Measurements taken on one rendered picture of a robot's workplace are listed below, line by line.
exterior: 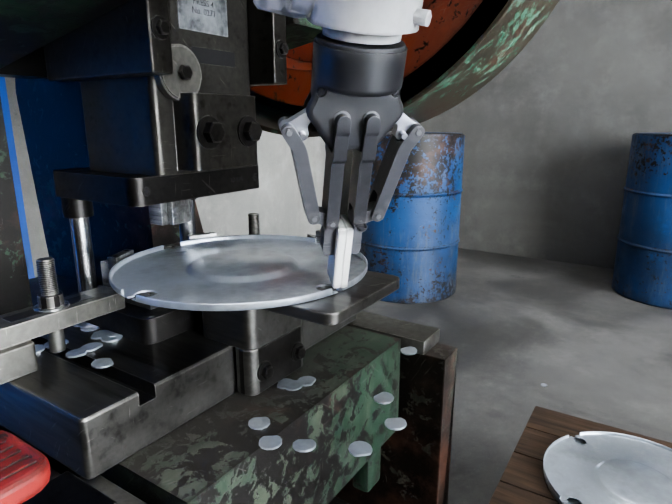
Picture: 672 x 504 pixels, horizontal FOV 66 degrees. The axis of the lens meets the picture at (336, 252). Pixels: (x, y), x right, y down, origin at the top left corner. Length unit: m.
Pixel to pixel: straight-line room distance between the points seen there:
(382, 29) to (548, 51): 3.45
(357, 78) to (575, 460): 0.84
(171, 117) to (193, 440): 0.33
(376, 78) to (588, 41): 3.42
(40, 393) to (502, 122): 3.58
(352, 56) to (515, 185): 3.49
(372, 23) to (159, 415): 0.40
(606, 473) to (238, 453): 0.70
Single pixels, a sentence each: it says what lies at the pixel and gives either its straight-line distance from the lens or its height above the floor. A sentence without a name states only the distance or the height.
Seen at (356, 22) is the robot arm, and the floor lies 1.01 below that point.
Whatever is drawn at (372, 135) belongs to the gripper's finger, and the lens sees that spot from 0.45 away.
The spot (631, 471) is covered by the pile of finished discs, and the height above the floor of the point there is 0.37.
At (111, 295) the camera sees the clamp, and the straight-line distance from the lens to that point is 0.64.
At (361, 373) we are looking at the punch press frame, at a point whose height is 0.64.
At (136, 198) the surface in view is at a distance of 0.58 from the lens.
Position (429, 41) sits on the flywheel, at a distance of 0.83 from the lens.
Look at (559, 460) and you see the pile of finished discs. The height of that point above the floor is 0.36.
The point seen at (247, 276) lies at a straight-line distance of 0.56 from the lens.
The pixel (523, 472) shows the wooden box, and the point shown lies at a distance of 1.04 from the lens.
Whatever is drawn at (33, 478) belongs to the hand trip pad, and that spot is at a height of 0.76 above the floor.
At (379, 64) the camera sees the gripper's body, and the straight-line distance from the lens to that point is 0.41.
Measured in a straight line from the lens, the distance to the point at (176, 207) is 0.67.
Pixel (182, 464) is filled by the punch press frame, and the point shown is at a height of 0.64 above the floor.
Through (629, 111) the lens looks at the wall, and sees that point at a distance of 3.74.
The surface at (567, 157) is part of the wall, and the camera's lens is 3.78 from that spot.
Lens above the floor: 0.95
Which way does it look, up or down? 14 degrees down
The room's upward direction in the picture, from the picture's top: straight up
